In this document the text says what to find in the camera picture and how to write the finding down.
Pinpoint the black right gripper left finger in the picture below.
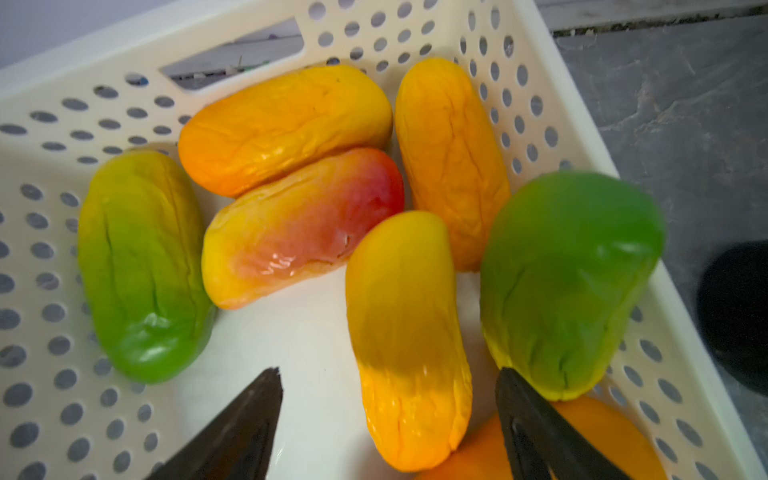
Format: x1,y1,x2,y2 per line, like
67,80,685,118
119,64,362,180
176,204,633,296
149,368,283,480

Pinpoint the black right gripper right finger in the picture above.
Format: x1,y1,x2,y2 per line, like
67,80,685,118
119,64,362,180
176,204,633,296
495,367,627,480

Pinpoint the red yellow mango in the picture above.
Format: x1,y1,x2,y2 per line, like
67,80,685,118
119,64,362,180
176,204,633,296
202,148,405,310

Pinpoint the orange mango basket bottom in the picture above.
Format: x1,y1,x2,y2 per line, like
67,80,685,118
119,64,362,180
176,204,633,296
418,396,666,479

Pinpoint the green yellow mango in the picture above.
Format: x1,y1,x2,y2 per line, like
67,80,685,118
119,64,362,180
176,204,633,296
78,150,217,384

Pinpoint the orange yellow mango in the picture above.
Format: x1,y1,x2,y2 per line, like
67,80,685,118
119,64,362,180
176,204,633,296
178,65,393,198

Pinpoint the cream perforated plastic basket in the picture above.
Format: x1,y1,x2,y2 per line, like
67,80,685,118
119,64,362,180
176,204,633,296
0,0,768,480

